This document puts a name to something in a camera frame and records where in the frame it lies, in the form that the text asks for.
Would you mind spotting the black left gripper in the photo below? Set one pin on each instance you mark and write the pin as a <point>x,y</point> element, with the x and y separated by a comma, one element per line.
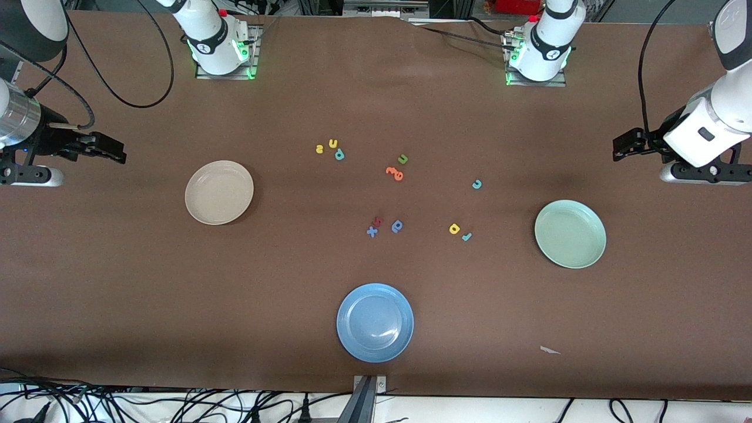
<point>651,143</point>

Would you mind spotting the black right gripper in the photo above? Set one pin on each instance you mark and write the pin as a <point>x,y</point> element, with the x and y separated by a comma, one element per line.
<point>51,143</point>

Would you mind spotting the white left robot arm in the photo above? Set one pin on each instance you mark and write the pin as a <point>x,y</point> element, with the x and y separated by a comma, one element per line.
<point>552,35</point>

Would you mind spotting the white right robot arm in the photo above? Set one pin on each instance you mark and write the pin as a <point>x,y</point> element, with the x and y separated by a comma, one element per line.
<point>214,35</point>

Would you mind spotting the pale green plate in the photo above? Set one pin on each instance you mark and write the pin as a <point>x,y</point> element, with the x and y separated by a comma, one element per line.
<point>570,234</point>

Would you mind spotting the beige brown plate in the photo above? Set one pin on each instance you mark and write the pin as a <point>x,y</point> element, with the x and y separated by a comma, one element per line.
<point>218,192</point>

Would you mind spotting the brown table cover sheet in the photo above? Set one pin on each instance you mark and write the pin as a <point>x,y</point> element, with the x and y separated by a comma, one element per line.
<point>176,294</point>

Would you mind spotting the red box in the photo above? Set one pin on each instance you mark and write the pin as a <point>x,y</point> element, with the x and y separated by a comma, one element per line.
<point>517,6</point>

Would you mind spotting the white paper scrap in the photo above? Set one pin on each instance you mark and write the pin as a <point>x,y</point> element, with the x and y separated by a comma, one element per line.
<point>549,350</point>

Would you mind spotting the blue foam letter a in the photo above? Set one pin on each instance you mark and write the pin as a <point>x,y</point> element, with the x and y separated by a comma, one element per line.
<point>397,226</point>

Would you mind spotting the blue plate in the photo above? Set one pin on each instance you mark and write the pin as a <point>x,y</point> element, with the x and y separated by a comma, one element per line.
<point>375,323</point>

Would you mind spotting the aluminium profile bar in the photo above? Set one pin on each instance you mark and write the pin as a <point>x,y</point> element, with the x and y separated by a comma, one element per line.
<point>364,402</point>

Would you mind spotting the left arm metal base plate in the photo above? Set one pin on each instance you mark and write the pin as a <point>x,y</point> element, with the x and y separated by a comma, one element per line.
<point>536,83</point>

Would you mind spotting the aluminium frame post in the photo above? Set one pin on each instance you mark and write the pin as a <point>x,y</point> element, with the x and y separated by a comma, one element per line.
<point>713,28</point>

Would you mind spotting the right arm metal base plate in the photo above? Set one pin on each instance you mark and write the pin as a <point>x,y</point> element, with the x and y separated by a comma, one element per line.
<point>254,59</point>

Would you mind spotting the grey metal frame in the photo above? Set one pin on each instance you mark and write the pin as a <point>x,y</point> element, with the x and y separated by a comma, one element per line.
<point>385,9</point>

